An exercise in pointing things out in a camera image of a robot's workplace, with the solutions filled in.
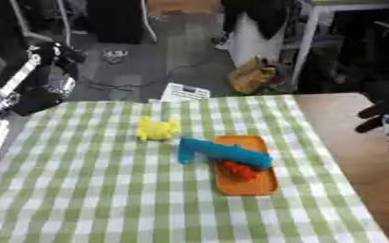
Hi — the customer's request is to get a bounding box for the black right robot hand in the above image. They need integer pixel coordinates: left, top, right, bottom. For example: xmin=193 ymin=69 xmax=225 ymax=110
xmin=354 ymin=81 xmax=389 ymax=135

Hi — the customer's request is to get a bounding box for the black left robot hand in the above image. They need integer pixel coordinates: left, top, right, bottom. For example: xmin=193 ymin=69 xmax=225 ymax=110
xmin=7 ymin=42 xmax=90 ymax=117

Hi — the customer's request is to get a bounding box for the pair of shoes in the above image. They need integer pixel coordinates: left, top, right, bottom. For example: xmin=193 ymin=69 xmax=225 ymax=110
xmin=100 ymin=48 xmax=132 ymax=65

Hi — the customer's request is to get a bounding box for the black cabinet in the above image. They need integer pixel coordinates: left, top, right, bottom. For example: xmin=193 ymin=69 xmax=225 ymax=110
xmin=86 ymin=0 xmax=148 ymax=45

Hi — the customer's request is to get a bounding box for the yellow soft toy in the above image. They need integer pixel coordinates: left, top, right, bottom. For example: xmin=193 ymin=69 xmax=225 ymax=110
xmin=135 ymin=115 xmax=181 ymax=142

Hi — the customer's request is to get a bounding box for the brown paper bag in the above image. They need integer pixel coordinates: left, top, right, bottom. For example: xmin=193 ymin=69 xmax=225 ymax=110
xmin=226 ymin=56 xmax=278 ymax=95

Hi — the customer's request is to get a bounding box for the white hanging cloth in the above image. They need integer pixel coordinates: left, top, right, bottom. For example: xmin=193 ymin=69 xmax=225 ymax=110
xmin=226 ymin=12 xmax=289 ymax=68

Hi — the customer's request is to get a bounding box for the black hanging jacket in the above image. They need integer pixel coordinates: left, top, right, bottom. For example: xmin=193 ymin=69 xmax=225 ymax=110
xmin=219 ymin=0 xmax=298 ymax=40

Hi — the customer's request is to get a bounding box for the orange rectangular tray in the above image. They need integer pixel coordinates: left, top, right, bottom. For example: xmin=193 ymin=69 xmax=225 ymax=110
xmin=211 ymin=135 xmax=281 ymax=196

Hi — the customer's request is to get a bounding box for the red soft toy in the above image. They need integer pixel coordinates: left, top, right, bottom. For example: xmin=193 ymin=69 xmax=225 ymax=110
xmin=219 ymin=159 xmax=263 ymax=182

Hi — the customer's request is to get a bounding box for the blue long toy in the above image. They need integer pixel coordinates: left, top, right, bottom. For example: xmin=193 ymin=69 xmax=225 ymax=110
xmin=176 ymin=137 xmax=274 ymax=170

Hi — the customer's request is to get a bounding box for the white table frame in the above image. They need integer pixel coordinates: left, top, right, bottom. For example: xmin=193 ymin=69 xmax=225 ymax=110
xmin=288 ymin=0 xmax=389 ymax=91

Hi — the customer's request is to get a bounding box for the black floor cable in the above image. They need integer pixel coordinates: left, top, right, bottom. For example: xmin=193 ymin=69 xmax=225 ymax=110
xmin=80 ymin=47 xmax=228 ymax=93

